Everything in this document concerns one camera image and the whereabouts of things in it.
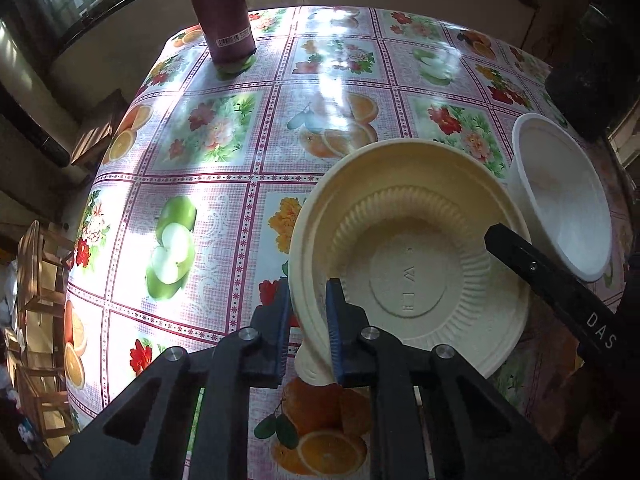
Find low wooden stool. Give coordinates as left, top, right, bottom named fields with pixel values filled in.
left=4, top=328, right=76, bottom=441

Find black electric kettle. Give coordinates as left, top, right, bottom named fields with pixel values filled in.
left=544, top=4, right=639, bottom=142

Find cream plastic bowl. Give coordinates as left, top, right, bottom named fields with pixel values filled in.
left=288, top=139, right=529, bottom=386

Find light wooden stool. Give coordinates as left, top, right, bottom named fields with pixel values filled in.
left=16, top=220, right=75, bottom=318

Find small wooden stool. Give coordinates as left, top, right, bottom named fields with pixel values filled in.
left=70, top=89, right=129, bottom=170

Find white paper bowl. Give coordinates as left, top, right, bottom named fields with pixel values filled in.
left=506, top=113, right=613, bottom=283

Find floral fruit tablecloth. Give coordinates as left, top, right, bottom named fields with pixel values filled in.
left=64, top=6, right=639, bottom=479

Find magenta thermos bottle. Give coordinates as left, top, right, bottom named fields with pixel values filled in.
left=191, top=0, right=256, bottom=66

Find white tower air conditioner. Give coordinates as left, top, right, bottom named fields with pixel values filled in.
left=1, top=21, right=79, bottom=168

